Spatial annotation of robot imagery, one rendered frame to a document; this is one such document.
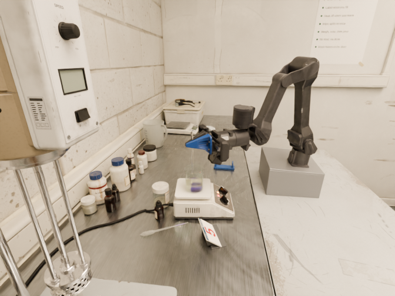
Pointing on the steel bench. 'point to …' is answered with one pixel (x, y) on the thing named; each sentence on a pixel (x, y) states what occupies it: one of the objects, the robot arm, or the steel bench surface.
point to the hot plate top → (180, 192)
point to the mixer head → (43, 82)
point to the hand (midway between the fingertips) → (196, 143)
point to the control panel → (221, 197)
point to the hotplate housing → (200, 208)
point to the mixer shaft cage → (60, 285)
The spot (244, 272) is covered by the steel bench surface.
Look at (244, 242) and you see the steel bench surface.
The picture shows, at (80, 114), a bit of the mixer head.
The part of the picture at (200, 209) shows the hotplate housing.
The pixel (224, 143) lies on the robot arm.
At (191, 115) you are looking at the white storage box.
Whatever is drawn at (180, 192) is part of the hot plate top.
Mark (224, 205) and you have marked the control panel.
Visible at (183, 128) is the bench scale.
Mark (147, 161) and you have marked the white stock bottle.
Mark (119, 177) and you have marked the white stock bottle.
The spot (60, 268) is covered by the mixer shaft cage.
